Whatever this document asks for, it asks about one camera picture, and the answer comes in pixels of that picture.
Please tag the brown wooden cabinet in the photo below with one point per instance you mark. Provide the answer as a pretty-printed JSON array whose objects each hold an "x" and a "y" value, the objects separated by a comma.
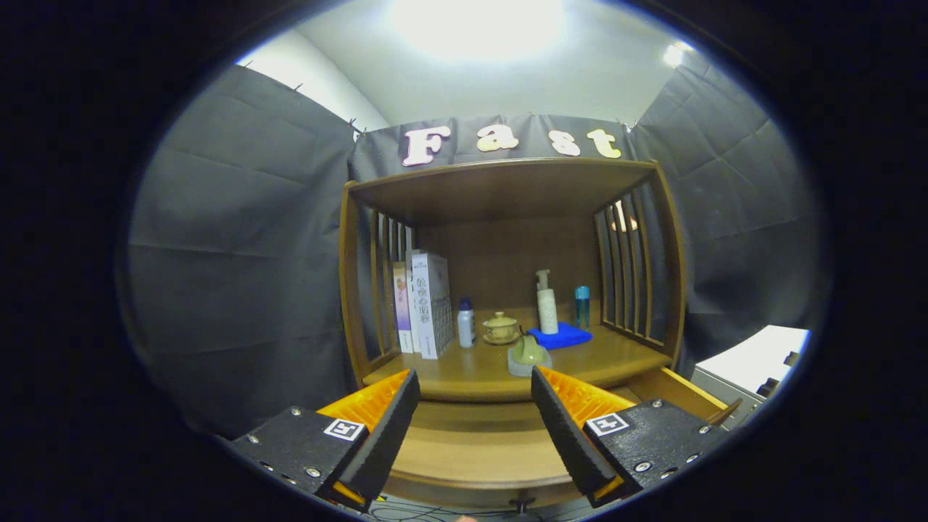
[{"x": 500, "y": 254}]

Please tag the large ceiling light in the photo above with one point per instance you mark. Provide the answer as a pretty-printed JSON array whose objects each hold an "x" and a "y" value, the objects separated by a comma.
[{"x": 478, "y": 25}]

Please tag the pale green item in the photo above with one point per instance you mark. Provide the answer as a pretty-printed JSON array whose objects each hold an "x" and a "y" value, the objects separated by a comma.
[{"x": 529, "y": 355}]

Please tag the white pump bottle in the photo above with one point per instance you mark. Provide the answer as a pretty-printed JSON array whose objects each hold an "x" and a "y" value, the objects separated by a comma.
[{"x": 547, "y": 308}]

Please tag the wooden drawer with black knob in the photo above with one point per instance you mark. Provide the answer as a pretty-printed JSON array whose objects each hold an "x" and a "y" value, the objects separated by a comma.
[{"x": 471, "y": 449}]

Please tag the white book box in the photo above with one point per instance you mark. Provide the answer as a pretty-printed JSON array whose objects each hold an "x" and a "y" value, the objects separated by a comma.
[{"x": 433, "y": 308}]

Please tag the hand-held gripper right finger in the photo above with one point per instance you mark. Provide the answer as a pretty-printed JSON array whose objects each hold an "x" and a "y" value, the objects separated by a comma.
[{"x": 564, "y": 433}]

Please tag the yellow ceramic saucer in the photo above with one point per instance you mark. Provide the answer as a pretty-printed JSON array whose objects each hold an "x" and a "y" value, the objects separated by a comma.
[{"x": 500, "y": 341}]

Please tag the white bottle with blue cap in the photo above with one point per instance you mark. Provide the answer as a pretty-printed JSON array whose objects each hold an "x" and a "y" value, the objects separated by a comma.
[{"x": 467, "y": 326}]

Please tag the purple book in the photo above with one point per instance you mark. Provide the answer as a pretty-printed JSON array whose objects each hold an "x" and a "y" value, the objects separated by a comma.
[{"x": 402, "y": 308}]

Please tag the teal blue bottle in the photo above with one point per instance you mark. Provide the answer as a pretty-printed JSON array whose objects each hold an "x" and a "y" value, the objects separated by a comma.
[{"x": 582, "y": 308}]

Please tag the blue folded cloth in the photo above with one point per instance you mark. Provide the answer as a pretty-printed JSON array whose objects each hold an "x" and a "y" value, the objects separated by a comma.
[{"x": 569, "y": 338}]

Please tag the white filing cabinet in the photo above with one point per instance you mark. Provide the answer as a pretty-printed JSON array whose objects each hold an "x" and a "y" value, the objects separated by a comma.
[{"x": 754, "y": 359}]

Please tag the yellow ceramic lidded teacup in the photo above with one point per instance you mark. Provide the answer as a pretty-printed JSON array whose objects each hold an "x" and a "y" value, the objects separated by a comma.
[{"x": 500, "y": 326}]

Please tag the grey book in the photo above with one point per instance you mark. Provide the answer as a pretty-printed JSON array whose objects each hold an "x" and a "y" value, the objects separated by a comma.
[{"x": 412, "y": 259}]

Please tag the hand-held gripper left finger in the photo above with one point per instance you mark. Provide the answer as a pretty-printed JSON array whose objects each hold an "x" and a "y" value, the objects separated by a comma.
[{"x": 384, "y": 433}]

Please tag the wooden countertop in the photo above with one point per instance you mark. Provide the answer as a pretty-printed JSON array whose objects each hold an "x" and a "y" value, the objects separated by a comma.
[{"x": 471, "y": 373}]

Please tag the black backdrop cloth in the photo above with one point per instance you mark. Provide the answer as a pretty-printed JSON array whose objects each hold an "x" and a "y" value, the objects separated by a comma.
[{"x": 239, "y": 254}]

